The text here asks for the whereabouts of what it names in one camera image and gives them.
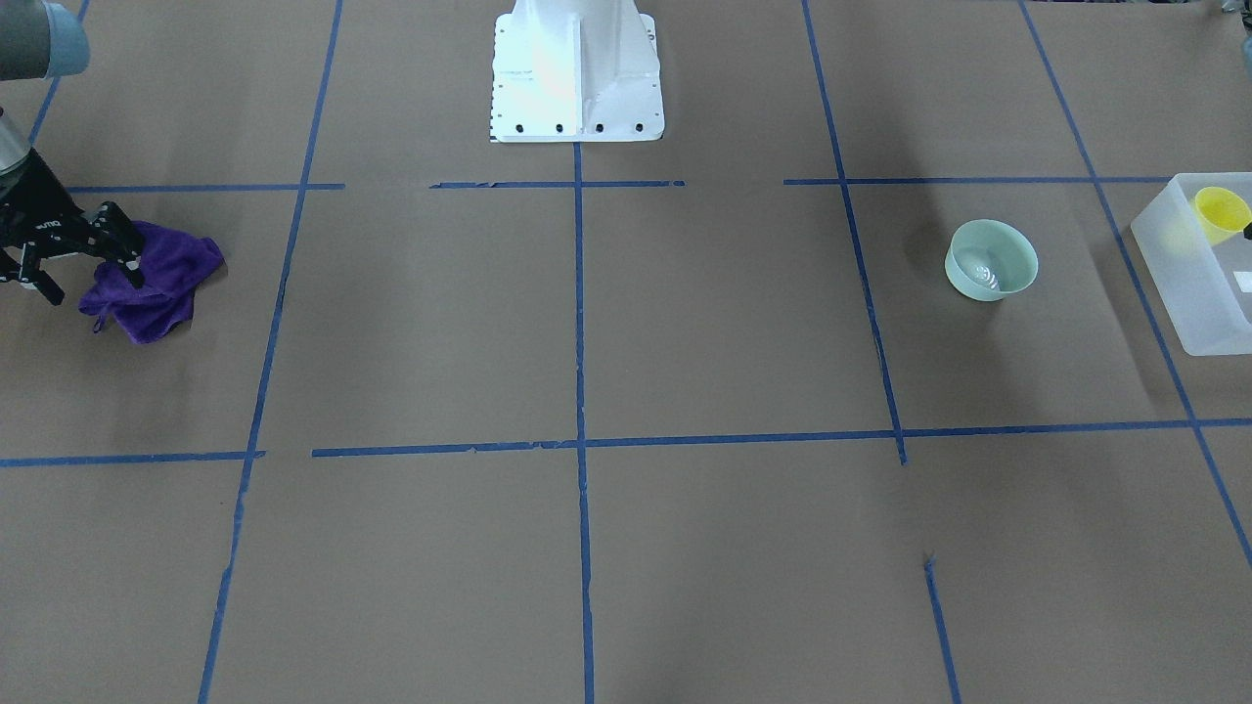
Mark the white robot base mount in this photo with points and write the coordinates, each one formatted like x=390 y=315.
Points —
x=576 y=72

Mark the clear plastic storage box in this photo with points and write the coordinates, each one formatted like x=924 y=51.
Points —
x=1200 y=270

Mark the purple cloth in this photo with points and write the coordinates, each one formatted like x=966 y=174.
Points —
x=173 y=265

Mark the yellow plastic cup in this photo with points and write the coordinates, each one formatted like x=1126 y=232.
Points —
x=1221 y=213

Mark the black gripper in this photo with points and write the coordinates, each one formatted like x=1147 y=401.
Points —
x=41 y=210

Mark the light green bowl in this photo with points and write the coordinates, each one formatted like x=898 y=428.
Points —
x=988 y=260

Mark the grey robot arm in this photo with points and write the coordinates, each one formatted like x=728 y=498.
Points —
x=40 y=39

